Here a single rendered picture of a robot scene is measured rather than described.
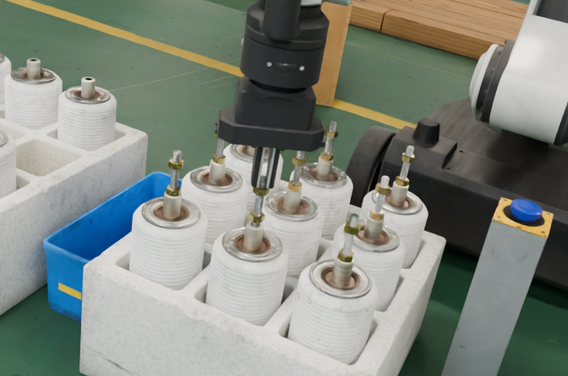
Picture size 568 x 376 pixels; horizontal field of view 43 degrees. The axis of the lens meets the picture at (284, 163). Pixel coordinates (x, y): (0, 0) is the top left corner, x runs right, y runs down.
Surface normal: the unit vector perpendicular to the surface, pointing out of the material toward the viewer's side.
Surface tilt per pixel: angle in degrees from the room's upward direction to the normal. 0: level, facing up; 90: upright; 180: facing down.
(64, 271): 92
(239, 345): 90
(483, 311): 90
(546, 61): 49
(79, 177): 90
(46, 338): 0
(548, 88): 67
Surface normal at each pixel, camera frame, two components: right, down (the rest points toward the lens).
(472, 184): -0.22, -0.37
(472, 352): -0.41, 0.35
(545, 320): 0.15, -0.89
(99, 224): 0.90, 0.28
